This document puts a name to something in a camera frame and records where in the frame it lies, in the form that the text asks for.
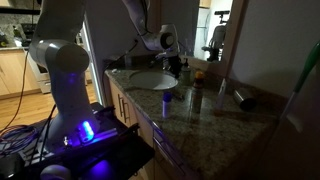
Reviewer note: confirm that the orange cap spray bottle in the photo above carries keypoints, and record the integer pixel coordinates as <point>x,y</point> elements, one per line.
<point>197,96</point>

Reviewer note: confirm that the wood framed mirror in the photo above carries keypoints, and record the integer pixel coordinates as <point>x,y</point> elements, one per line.
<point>213,33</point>

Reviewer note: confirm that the small clear bottle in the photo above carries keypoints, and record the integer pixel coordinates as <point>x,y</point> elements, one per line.
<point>221,95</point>

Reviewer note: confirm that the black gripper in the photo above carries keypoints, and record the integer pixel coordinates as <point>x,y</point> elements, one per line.
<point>174,61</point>

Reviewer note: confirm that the wooden vanity cabinet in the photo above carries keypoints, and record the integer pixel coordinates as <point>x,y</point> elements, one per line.
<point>113,96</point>

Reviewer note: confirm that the white kitchen oven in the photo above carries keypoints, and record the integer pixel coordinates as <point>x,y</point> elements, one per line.
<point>40,80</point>

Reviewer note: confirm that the dark disposable razor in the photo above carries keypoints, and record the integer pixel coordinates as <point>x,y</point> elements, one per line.
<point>179,96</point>

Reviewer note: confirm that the white contact lens case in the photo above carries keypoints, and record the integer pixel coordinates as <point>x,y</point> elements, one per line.
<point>115,70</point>

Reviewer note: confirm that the black red clamp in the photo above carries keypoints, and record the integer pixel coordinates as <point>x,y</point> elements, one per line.
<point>133,127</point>
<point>105,110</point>

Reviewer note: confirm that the stainless steel cup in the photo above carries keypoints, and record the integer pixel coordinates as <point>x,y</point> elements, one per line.
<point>243,98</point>

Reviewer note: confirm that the white door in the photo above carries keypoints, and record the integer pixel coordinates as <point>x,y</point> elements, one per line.
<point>96,83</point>

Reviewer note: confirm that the chrome sink faucet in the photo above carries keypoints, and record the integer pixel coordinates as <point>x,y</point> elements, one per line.
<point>158,62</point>

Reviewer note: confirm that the black robot platform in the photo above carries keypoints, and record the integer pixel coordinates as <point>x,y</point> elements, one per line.
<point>116,153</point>

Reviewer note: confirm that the white oval sink basin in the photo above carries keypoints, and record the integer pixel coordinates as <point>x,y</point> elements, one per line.
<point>150,80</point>

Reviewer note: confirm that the grey dome object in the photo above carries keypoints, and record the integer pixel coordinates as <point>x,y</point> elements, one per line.
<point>55,173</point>

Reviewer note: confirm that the wooden kitchen cabinet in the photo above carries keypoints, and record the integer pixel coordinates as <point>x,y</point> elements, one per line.
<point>13,73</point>

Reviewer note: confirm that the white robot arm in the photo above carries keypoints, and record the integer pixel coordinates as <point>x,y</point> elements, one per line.
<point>66,66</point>

